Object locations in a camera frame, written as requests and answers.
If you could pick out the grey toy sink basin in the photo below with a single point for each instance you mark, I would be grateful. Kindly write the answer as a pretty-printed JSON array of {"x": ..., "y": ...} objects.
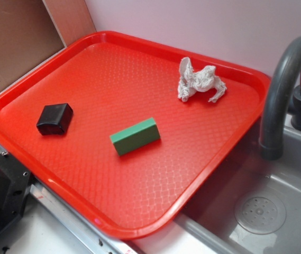
[{"x": 248, "y": 204}]

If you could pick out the grey toy faucet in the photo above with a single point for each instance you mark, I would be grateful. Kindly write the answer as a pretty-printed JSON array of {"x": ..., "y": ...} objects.
[{"x": 283, "y": 97}]

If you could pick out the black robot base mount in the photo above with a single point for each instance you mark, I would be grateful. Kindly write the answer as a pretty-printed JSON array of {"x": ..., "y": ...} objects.
[{"x": 15, "y": 181}]

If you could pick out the brown cardboard panel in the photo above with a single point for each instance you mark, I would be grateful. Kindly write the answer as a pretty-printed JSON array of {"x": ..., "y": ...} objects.
[{"x": 33, "y": 31}]

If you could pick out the crumpled white paper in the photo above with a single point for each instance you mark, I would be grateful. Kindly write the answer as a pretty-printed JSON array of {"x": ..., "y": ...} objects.
[{"x": 191, "y": 82}]

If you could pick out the red plastic tray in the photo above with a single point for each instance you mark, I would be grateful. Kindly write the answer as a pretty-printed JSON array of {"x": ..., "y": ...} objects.
[{"x": 113, "y": 81}]

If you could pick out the silver metal rail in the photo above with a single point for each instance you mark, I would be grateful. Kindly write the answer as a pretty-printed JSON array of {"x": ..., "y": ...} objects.
[{"x": 38, "y": 221}]

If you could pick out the green rectangular block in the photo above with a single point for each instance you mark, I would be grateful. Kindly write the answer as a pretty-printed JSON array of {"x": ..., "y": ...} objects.
[{"x": 135, "y": 136}]

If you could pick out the black plastic cap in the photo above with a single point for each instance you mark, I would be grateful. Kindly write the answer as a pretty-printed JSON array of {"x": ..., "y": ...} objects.
[{"x": 55, "y": 119}]

